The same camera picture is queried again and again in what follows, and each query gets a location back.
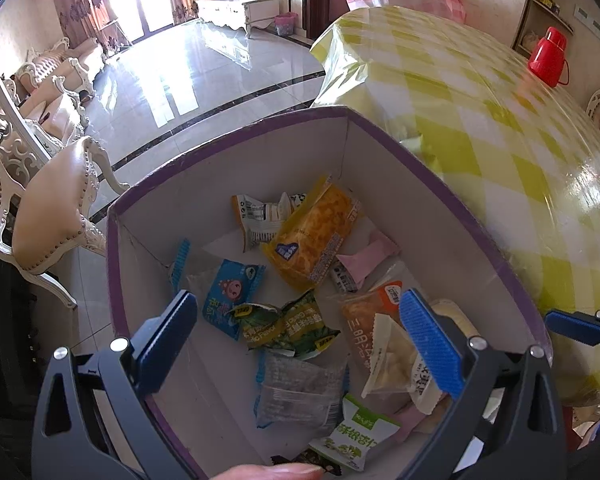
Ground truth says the clear white pastry packet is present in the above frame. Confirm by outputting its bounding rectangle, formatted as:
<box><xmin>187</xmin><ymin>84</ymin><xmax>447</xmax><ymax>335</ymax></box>
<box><xmin>362</xmin><ymin>312</ymin><xmax>431</xmax><ymax>403</ymax></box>

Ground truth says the clear grey snack packet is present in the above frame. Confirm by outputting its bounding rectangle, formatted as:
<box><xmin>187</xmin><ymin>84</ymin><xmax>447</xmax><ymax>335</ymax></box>
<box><xmin>254</xmin><ymin>350</ymin><xmax>348</xmax><ymax>428</ymax></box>

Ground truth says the white cream cake packet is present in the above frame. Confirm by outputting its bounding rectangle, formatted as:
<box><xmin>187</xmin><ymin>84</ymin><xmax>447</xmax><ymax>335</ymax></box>
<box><xmin>415</xmin><ymin>299</ymin><xmax>481</xmax><ymax>416</ymax></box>

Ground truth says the beige tufted sofa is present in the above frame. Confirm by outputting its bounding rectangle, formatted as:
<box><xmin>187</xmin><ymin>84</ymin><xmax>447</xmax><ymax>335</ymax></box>
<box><xmin>5</xmin><ymin>35</ymin><xmax>106</xmax><ymax>146</ymax></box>

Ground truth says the white television cabinet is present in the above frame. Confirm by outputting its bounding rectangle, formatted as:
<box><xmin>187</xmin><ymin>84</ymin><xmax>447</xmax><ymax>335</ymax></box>
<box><xmin>195</xmin><ymin>0</ymin><xmax>291</xmax><ymax>38</ymax></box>

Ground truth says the green white snack packet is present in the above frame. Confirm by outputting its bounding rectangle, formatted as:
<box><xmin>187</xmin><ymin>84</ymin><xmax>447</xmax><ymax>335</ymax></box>
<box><xmin>307</xmin><ymin>394</ymin><xmax>402</xmax><ymax>472</ymax></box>

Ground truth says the small dark candy packet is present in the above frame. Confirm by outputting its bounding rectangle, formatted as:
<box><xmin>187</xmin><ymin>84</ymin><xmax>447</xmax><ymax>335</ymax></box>
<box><xmin>330</xmin><ymin>262</ymin><xmax>358</xmax><ymax>295</ymax></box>

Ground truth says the person's left hand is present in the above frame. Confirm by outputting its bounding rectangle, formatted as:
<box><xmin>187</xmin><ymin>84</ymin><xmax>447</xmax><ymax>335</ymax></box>
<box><xmin>220</xmin><ymin>462</ymin><xmax>326</xmax><ymax>480</ymax></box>

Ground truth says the dark snack packet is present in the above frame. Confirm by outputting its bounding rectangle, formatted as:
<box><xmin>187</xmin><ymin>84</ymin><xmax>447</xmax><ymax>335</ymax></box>
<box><xmin>270</xmin><ymin>452</ymin><xmax>341</xmax><ymax>476</ymax></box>

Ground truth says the purple cardboard box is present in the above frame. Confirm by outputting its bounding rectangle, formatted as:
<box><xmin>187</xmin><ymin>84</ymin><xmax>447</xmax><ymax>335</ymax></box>
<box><xmin>105</xmin><ymin>105</ymin><xmax>553</xmax><ymax>480</ymax></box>

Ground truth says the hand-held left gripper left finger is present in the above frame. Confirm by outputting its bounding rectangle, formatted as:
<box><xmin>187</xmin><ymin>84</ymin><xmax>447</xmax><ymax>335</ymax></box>
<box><xmin>31</xmin><ymin>289</ymin><xmax>199</xmax><ymax>480</ymax></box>

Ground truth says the blue cartoon snack packet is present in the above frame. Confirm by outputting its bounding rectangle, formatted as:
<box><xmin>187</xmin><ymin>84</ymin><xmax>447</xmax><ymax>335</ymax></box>
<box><xmin>201</xmin><ymin>259</ymin><xmax>266</xmax><ymax>341</ymax></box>

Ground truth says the wall switch panel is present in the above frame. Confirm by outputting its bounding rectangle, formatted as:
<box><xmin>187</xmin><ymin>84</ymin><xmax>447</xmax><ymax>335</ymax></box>
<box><xmin>575</xmin><ymin>2</ymin><xmax>600</xmax><ymax>46</ymax></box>

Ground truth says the yellow pastry packet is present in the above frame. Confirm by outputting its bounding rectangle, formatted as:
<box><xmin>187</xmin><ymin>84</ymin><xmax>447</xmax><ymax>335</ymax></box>
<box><xmin>261</xmin><ymin>175</ymin><xmax>365</xmax><ymax>293</ymax></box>

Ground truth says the red thermos flask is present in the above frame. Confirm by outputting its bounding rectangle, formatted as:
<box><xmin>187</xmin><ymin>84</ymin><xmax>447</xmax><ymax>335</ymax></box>
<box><xmin>527</xmin><ymin>26</ymin><xmax>571</xmax><ymax>87</ymax></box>

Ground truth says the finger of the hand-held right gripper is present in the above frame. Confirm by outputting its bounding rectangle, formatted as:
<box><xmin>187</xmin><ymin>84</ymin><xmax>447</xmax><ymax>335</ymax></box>
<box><xmin>545</xmin><ymin>305</ymin><xmax>600</xmax><ymax>348</ymax></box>

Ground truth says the clear blue-edged packet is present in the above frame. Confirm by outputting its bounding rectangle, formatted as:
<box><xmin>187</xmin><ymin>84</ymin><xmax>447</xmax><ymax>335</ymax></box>
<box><xmin>167</xmin><ymin>239</ymin><xmax>216</xmax><ymax>301</ymax></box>

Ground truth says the pink waste bin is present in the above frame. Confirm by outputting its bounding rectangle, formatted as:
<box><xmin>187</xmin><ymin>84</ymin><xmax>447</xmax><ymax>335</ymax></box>
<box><xmin>275</xmin><ymin>10</ymin><xmax>301</xmax><ymax>36</ymax></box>

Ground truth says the pink candy packet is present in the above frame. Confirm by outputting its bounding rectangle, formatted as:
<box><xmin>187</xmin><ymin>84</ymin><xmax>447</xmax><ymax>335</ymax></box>
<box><xmin>336</xmin><ymin>230</ymin><xmax>401</xmax><ymax>291</ymax></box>

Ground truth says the pale pink snack packet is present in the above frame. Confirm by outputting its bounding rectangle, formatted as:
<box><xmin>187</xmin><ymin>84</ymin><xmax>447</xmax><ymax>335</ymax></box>
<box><xmin>392</xmin><ymin>400</ymin><xmax>441</xmax><ymax>436</ymax></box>

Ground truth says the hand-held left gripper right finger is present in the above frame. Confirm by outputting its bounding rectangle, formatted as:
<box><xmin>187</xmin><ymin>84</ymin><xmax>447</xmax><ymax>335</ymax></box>
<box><xmin>399</xmin><ymin>288</ymin><xmax>567</xmax><ymax>480</ymax></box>

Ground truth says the tan leather ornate chair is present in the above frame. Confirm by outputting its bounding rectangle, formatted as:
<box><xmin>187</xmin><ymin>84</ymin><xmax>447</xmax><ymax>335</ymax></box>
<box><xmin>0</xmin><ymin>135</ymin><xmax>131</xmax><ymax>308</ymax></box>

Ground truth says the orange sandwich packet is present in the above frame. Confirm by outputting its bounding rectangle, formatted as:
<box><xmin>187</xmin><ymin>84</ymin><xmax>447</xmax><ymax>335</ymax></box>
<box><xmin>341</xmin><ymin>281</ymin><xmax>406</xmax><ymax>356</ymax></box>

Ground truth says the white orange snack packet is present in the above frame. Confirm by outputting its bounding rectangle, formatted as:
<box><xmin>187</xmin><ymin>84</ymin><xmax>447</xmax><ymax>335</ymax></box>
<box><xmin>231</xmin><ymin>192</ymin><xmax>293</xmax><ymax>253</ymax></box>

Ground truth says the wooden corner shelf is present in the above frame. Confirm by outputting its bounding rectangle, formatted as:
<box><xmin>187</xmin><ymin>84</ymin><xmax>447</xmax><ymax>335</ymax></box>
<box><xmin>512</xmin><ymin>0</ymin><xmax>573</xmax><ymax>58</ymax></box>

